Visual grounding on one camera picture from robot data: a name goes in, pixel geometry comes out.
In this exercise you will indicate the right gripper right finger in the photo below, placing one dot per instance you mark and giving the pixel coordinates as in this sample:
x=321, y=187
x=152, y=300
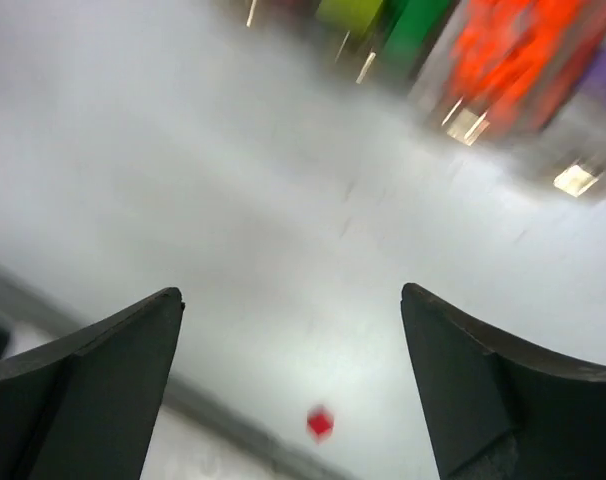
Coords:
x=497, y=406

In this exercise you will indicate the clear container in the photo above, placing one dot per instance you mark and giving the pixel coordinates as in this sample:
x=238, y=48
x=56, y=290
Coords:
x=574, y=143
x=291, y=13
x=390, y=39
x=503, y=69

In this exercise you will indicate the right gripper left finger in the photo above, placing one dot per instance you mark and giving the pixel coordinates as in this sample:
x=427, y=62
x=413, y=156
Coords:
x=84, y=406

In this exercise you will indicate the small red lego cube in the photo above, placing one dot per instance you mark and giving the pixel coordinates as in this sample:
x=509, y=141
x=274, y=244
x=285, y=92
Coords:
x=320, y=423

